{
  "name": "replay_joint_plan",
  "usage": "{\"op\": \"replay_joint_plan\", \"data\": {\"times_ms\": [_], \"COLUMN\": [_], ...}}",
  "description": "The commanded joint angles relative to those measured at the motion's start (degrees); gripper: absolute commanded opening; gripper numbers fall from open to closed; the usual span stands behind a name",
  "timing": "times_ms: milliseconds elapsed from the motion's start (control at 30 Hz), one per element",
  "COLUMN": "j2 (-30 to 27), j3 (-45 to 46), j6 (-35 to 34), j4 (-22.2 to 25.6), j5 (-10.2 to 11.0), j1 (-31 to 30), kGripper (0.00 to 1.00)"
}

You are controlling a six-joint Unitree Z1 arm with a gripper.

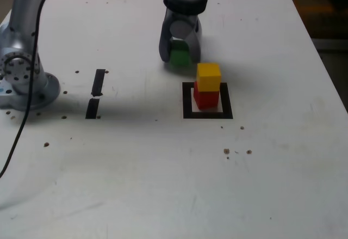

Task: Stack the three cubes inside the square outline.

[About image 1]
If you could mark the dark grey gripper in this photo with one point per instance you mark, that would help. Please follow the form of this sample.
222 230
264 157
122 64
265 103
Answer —
185 18

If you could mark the green cube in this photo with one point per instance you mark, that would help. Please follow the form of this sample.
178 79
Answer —
179 56

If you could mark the yellow cube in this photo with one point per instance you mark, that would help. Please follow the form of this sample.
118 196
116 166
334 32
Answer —
209 77

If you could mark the red cube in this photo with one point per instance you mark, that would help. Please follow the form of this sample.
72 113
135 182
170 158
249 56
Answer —
208 100

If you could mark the black tape square outline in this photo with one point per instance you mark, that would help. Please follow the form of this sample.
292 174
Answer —
206 116

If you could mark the black tape strip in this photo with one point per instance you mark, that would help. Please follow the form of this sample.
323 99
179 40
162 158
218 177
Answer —
98 84

